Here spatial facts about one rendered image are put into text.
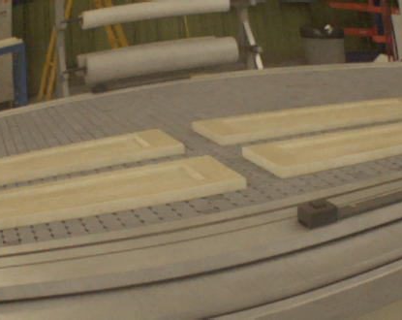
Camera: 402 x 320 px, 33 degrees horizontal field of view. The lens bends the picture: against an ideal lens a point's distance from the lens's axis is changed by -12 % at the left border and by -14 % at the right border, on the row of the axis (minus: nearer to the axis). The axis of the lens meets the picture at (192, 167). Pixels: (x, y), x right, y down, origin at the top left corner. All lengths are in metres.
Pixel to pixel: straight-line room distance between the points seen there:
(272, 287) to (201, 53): 5.99
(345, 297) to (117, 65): 5.82
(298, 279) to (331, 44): 6.27
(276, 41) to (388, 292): 9.35
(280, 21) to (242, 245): 9.32
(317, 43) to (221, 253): 6.21
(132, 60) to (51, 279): 5.79
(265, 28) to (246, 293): 9.30
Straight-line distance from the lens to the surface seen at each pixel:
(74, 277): 0.97
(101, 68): 6.64
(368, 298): 0.99
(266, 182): 1.32
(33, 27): 9.35
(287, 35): 10.31
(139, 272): 0.98
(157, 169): 1.39
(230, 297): 0.93
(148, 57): 6.74
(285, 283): 0.96
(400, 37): 4.27
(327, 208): 1.07
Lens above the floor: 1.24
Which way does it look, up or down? 15 degrees down
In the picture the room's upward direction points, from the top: 5 degrees counter-clockwise
